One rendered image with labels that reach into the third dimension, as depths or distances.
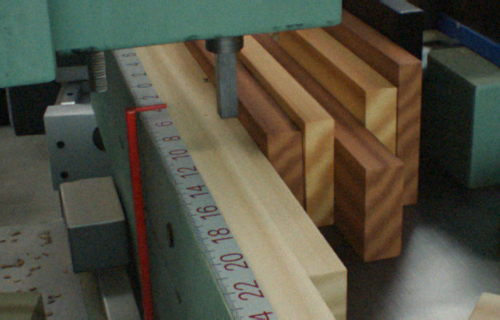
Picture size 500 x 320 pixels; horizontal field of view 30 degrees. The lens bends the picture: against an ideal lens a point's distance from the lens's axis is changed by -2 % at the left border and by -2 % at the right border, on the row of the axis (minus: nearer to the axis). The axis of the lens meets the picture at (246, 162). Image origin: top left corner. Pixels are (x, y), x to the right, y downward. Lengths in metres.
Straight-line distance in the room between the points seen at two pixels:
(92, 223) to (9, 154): 2.41
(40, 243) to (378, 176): 0.33
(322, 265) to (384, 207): 0.08
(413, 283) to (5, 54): 0.20
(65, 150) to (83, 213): 0.42
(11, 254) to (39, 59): 0.32
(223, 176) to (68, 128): 0.62
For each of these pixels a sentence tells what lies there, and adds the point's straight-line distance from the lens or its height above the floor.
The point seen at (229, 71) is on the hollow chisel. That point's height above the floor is 0.97.
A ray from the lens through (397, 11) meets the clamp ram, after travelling 0.49.
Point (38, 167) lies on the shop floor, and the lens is 2.88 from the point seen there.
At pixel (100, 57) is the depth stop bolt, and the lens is 0.50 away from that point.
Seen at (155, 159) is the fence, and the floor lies 0.95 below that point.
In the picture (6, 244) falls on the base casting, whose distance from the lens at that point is 0.70.
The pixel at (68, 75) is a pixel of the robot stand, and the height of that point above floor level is 0.78.
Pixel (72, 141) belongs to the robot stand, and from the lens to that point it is 1.02.
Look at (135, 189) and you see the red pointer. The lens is 0.48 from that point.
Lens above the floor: 1.12
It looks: 24 degrees down
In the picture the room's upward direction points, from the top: 2 degrees counter-clockwise
